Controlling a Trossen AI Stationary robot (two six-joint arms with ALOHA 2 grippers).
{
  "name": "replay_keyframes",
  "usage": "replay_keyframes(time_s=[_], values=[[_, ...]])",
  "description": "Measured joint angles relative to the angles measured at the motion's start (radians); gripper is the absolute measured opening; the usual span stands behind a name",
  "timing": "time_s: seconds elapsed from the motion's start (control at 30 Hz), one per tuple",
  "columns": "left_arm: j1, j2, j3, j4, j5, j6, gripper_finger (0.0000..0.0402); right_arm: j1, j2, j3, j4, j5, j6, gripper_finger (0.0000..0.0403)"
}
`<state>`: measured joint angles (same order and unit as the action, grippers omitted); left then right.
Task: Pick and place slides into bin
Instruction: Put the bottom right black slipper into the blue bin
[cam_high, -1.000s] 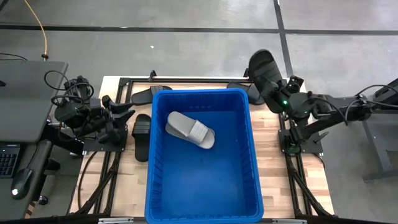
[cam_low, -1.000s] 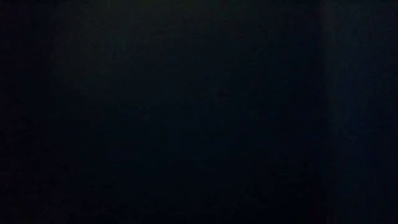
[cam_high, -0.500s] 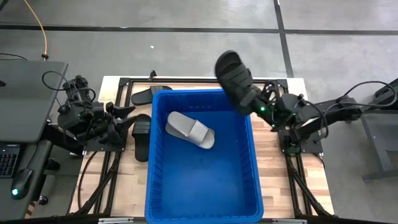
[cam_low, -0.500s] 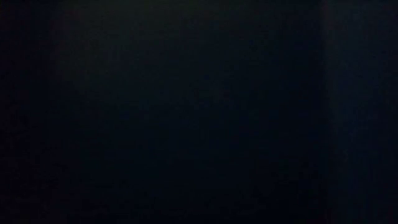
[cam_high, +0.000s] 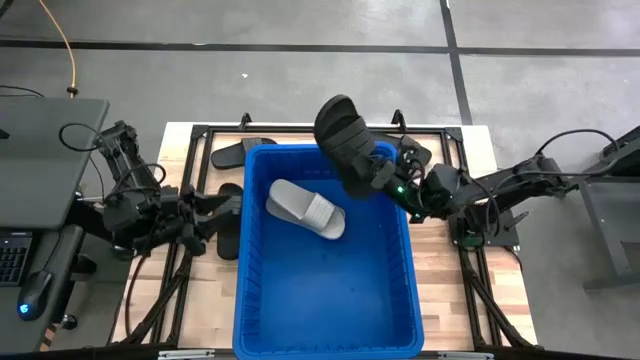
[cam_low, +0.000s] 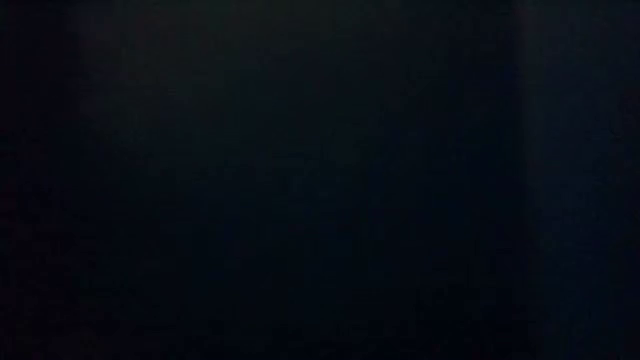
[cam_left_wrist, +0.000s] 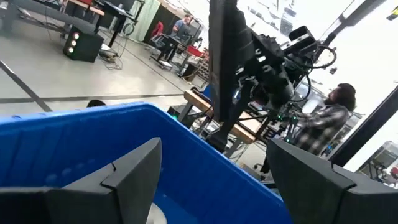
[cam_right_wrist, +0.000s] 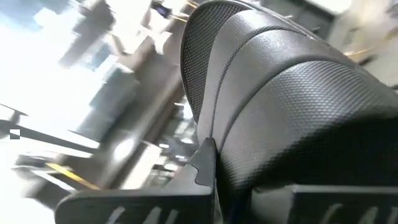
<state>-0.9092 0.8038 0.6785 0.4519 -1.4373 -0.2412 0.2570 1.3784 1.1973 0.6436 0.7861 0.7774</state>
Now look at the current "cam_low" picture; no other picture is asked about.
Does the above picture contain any blue plastic bin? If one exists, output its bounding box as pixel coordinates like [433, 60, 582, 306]
[0, 0, 640, 360]

